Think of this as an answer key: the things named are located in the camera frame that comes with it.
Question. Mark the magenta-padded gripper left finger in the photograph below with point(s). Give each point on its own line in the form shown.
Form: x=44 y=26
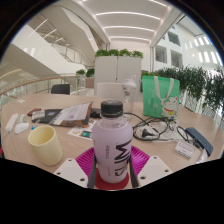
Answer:
x=83 y=161

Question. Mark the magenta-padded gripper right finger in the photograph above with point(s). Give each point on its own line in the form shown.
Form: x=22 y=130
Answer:
x=141 y=160

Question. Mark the pink drink bottle black cap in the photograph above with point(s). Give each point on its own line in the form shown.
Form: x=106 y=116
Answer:
x=111 y=143

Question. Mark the colourful sticker sheet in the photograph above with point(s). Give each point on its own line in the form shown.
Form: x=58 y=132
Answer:
x=81 y=131

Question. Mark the pale yellow mug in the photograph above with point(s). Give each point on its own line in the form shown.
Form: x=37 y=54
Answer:
x=45 y=146

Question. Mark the small white box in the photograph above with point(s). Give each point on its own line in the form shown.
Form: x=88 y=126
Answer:
x=184 y=149

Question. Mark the small blue packet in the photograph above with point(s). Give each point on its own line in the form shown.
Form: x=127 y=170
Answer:
x=36 y=127

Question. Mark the dark blue pouch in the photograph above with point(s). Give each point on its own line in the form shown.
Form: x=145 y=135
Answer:
x=200 y=140

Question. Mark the green tote bag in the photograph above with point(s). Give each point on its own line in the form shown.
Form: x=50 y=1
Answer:
x=153 y=96

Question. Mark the white card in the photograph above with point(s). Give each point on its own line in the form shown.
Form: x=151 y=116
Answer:
x=38 y=115

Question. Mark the clear shaker bottle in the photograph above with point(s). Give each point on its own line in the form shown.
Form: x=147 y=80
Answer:
x=129 y=95

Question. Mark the white computer mouse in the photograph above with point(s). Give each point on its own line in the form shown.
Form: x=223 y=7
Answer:
x=21 y=128

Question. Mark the red and black phone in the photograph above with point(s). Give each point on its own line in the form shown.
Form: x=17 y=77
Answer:
x=34 y=111

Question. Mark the small white adapter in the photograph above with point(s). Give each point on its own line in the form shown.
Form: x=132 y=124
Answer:
x=22 y=118

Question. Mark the black chair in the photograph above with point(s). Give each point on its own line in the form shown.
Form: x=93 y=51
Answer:
x=60 y=89

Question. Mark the planter with green plant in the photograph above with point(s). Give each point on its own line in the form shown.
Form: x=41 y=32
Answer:
x=86 y=78

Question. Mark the white paper sheet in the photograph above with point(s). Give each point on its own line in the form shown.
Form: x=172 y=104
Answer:
x=21 y=101

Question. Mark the white cabinet with plants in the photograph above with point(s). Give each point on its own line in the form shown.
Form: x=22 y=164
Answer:
x=116 y=71

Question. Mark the row of green plants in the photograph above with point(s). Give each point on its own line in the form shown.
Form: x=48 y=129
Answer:
x=196 y=83

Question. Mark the ceiling light strips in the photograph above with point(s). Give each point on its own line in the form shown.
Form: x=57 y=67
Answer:
x=128 y=15

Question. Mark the glass railing with wooden rail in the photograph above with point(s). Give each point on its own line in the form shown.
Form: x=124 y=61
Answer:
x=33 y=85

